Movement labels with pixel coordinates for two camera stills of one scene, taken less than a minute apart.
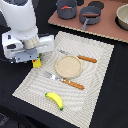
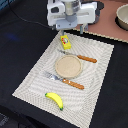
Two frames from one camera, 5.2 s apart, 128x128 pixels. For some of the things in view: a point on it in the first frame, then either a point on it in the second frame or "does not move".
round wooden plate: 68,66 does not move
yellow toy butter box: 37,63 -> 65,42
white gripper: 16,50 -> 70,14
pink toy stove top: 107,27 does not move
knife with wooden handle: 78,55 does not move
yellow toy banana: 56,98 does not move
